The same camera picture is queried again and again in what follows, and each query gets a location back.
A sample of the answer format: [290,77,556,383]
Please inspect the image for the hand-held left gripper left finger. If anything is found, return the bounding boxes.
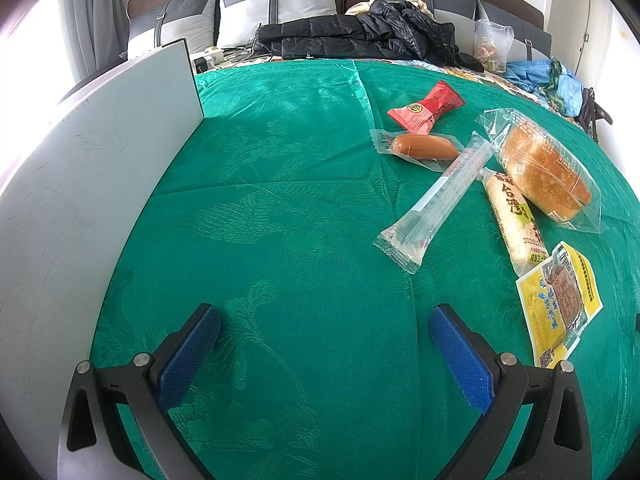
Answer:
[57,302,223,480]

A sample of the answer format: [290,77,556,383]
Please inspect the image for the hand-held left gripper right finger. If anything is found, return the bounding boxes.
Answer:
[429,304,593,480]

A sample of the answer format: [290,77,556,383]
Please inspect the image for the yellow dried tofu packet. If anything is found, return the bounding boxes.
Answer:
[515,241,606,371]

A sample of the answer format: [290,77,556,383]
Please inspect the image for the cream roll snack packet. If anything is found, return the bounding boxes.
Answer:
[477,167,551,277]

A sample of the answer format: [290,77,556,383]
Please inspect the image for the long clear snack packet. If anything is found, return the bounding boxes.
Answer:
[372,131,495,275]

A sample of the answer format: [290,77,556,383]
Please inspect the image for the white box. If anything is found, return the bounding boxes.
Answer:
[0,37,205,461]

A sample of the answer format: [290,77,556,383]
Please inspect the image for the clear bread packet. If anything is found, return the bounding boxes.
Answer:
[475,108,609,235]

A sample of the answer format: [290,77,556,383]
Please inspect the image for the clear sausage packet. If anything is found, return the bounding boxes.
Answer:
[369,128,464,174]

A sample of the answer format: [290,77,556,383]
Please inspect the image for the red snack packet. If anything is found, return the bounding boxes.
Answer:
[387,80,467,135]

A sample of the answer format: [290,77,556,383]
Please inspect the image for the green bedspread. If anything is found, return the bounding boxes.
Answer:
[90,57,640,480]

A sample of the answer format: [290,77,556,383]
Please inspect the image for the dark brown handbag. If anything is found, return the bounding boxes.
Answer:
[580,87,614,142]

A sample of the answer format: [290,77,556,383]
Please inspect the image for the green patterned cloth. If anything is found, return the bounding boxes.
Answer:
[537,60,567,107]

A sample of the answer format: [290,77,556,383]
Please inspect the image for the blue cloth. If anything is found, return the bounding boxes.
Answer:
[500,58,584,117]

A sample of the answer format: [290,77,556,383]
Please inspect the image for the white power strip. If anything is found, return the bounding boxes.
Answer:
[192,47,224,72]

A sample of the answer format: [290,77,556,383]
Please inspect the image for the clear plastic bag of food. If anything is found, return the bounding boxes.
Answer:
[472,19,515,72]

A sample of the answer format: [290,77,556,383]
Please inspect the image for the black puffer jacket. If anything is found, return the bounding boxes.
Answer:
[250,0,485,72]

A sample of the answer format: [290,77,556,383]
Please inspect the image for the grey curtain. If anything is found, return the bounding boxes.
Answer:
[57,0,109,79]

